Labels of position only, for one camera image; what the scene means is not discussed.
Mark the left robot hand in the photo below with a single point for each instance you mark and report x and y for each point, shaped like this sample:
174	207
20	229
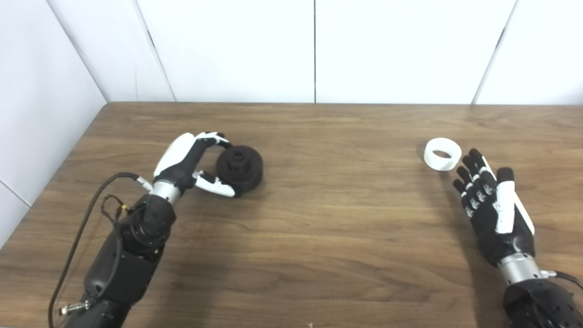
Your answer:
189	164

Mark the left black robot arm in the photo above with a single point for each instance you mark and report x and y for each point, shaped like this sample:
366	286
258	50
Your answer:
132	255

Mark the round black part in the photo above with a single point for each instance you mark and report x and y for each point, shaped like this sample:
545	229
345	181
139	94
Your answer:
240	167

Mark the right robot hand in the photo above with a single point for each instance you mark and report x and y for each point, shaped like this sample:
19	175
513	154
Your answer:
494	214

